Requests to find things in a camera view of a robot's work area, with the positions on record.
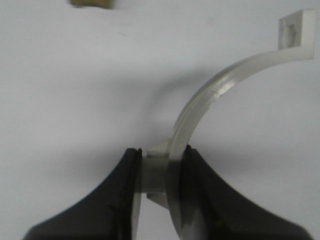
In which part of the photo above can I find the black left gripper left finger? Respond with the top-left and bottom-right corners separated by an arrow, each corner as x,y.
24,148 -> 142,240

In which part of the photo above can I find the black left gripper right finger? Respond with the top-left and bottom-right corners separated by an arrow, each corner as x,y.
179,146 -> 312,240

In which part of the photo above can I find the white half pipe clamp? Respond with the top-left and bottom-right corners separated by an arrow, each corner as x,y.
140,9 -> 316,240

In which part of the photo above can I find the brass valve red handwheel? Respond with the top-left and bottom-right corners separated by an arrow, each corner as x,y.
68,0 -> 115,9

